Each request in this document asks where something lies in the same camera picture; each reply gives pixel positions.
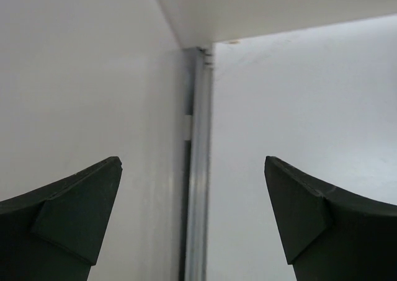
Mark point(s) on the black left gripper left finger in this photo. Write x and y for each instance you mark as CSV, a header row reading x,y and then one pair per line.
x,y
56,232

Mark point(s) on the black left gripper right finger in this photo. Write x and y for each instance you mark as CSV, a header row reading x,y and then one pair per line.
x,y
329,233

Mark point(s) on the aluminium corner rail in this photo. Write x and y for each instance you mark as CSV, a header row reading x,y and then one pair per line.
x,y
196,164

